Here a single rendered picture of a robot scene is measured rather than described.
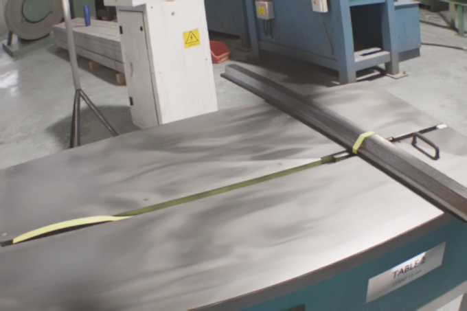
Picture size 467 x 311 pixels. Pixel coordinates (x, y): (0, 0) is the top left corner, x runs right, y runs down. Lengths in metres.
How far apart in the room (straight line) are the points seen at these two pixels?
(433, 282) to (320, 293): 0.24
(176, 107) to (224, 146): 1.86
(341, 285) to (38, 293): 0.40
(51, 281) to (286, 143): 0.49
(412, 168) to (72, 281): 0.52
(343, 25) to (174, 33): 1.15
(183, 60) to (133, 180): 1.91
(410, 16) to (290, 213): 3.59
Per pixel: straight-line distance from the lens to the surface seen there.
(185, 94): 2.78
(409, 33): 4.21
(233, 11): 4.68
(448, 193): 0.72
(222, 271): 0.62
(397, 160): 0.80
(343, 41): 3.28
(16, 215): 0.86
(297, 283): 0.60
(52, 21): 7.71
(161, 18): 2.64
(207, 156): 0.89
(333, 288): 0.65
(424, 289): 0.80
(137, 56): 2.84
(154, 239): 0.70
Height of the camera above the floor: 1.12
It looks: 26 degrees down
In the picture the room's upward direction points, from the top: 7 degrees counter-clockwise
